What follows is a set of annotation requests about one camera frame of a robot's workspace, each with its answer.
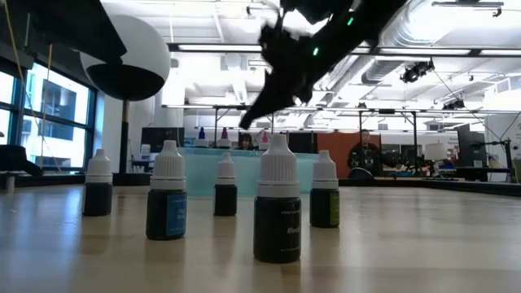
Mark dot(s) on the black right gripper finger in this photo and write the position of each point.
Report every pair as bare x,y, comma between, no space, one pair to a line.
306,95
268,103

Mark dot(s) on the large red-tipped coloring bottle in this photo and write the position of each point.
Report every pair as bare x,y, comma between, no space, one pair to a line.
264,141

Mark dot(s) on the large pink-tipped coloring bottle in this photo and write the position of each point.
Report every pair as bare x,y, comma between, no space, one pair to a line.
224,138

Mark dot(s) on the large blue-tipped coloring bottle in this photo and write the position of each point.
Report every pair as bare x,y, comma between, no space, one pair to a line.
201,138

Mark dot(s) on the dark small food coloring bottle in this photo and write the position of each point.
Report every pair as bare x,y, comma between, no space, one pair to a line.
225,185
97,183

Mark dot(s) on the green label food coloring bottle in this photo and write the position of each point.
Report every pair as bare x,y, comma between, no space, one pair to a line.
323,191

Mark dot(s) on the black food coloring bottle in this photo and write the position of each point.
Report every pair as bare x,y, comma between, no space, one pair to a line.
278,203

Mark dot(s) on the blue label food coloring bottle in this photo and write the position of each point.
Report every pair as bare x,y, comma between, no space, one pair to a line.
166,191

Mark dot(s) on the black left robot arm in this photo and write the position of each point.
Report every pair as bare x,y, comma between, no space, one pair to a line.
61,24

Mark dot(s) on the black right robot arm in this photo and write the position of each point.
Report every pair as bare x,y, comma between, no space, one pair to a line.
358,24

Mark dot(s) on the seated person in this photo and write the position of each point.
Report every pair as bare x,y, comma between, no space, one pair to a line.
246,142

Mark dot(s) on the black monitor screen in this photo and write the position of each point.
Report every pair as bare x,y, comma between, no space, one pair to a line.
163,138
303,142

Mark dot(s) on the translucent blue-green plastic bin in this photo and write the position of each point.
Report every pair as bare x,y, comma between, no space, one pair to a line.
244,171

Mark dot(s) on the black ceiling spotlight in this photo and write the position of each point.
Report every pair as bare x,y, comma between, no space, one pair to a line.
415,72
454,105

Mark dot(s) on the white plastic jug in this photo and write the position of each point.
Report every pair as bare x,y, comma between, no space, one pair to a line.
145,152

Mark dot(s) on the white table lamp shade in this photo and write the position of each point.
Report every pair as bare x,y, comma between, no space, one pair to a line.
435,151

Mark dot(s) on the white globe lamp shade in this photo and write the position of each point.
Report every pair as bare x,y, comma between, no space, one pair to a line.
138,45

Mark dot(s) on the black lamp stand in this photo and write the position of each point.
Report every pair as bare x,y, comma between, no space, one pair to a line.
124,138

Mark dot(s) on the black monitor on stand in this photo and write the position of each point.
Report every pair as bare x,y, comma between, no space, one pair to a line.
472,156

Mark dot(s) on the dark framed window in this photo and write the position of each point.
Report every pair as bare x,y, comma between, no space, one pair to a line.
57,122

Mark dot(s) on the black rounded object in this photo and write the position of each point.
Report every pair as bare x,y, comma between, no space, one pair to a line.
18,160

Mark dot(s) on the orange partition wall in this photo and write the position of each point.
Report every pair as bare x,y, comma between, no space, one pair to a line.
331,154

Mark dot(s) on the ceiling light rail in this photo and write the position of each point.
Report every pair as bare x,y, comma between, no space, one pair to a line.
220,47

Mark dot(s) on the silver ceiling duct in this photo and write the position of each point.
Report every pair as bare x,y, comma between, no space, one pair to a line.
415,24

